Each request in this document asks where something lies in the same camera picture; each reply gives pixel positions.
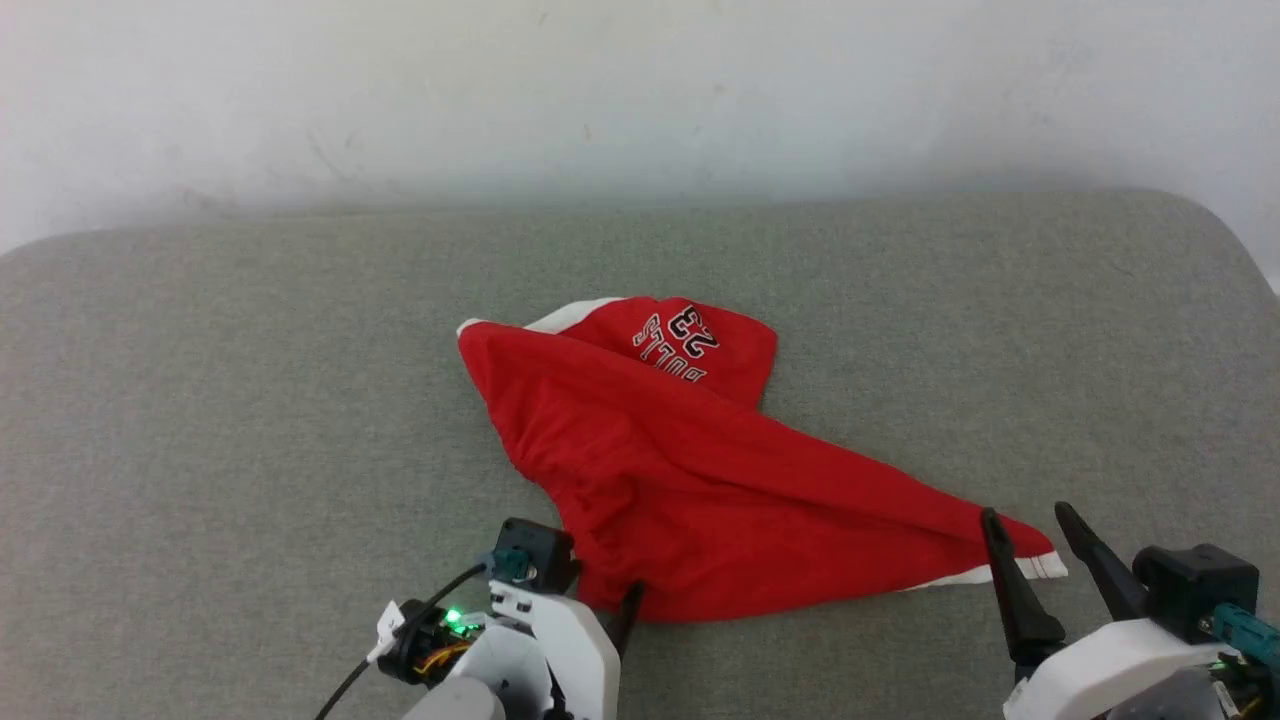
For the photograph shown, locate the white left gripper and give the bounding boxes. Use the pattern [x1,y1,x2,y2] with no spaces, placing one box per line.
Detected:
[489,580,647,720]

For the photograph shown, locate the grey-green fabric sofa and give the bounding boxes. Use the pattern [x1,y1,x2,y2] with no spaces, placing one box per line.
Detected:
[0,188,1280,720]

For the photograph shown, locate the red white basketball shorts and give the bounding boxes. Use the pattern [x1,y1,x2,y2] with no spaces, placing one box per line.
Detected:
[457,295,1069,624]

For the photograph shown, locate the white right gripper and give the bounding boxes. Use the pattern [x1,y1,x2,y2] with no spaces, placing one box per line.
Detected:
[980,501,1241,720]

